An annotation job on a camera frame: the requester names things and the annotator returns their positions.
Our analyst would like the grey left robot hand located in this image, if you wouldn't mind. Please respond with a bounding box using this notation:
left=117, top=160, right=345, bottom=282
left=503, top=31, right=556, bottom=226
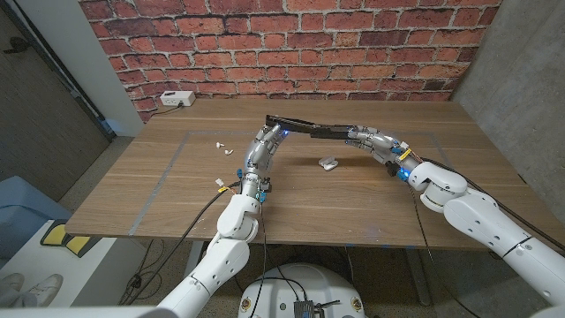
left=237, top=124, right=290, bottom=199

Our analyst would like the blue padded seat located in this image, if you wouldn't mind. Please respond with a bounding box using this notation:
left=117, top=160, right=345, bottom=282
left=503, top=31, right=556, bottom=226
left=0, top=175, right=74, bottom=260

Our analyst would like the grey metal table leg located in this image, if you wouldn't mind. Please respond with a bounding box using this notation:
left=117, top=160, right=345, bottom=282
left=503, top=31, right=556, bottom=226
left=183, top=240, right=207, bottom=277
left=403, top=247, right=432, bottom=307

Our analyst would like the dark grey door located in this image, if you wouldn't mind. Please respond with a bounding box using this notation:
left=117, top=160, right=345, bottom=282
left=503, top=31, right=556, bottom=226
left=0, top=8, right=111, bottom=202

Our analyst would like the white sneaker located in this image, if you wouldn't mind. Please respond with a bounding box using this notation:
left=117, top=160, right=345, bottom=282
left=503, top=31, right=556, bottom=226
left=25, top=273, right=64, bottom=308
left=0, top=272, right=26, bottom=301

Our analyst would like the red brick printed backdrop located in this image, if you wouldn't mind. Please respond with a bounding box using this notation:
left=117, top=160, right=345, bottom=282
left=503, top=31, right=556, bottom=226
left=79, top=0, right=504, bottom=124

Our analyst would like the small grey electronics box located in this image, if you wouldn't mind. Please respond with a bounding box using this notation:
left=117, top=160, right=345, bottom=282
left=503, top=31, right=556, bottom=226
left=294, top=299, right=315, bottom=318

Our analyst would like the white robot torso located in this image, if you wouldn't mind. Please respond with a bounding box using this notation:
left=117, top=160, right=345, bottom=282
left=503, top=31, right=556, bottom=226
left=237, top=263, right=366, bottom=318

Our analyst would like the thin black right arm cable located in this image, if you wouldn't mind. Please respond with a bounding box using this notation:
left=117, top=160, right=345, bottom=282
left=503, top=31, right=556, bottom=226
left=408, top=185, right=482, bottom=318

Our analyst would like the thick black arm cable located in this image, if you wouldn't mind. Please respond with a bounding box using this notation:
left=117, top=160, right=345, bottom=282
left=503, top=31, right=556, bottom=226
left=421, top=157, right=565, bottom=253
left=123, top=180, right=242, bottom=306

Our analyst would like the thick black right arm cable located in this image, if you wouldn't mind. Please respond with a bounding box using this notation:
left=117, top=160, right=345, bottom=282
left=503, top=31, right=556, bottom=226
left=421, top=157, right=565, bottom=253

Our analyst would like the white airpods case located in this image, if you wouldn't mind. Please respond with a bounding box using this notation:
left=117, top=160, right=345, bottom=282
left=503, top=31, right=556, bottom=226
left=318, top=155, right=340, bottom=172

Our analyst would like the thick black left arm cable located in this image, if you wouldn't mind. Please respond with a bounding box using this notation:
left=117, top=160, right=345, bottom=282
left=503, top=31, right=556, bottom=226
left=123, top=180, right=242, bottom=306

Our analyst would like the white floor platform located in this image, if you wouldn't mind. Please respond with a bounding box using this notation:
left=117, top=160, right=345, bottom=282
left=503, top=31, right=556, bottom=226
left=0, top=219, right=149, bottom=308

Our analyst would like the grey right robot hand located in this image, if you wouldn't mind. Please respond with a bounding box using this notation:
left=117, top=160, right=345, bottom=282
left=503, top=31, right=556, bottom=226
left=345, top=125, right=423, bottom=182

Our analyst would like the grey tape outline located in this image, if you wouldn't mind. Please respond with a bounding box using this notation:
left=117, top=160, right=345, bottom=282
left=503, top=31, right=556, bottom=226
left=127, top=130, right=486, bottom=237

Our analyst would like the grey trouser leg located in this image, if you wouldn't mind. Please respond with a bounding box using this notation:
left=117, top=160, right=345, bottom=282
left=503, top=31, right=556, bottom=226
left=0, top=289, right=39, bottom=309

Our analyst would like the black door handle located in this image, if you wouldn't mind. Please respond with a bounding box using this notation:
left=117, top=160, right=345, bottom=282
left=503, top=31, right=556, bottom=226
left=3, top=35, right=31, bottom=55

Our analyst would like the black power strip cord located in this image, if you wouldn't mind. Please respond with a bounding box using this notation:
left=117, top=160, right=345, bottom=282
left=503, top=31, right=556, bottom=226
left=149, top=103, right=185, bottom=118

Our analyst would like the white power strip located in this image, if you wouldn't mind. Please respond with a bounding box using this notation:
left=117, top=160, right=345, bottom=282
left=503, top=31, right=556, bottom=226
left=159, top=90, right=197, bottom=108

